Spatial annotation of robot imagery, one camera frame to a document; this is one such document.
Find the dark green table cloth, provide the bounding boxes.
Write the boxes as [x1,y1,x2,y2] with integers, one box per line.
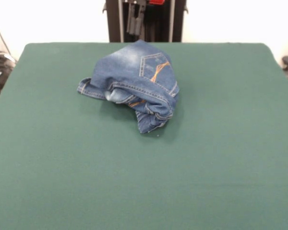
[0,42,288,230]

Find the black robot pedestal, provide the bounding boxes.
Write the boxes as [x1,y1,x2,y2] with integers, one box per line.
[102,0,190,43]

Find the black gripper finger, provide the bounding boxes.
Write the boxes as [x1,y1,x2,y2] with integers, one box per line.
[126,4,136,34]
[134,3,145,36]

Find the blue denim jeans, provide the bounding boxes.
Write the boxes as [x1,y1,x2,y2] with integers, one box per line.
[76,39,180,134]

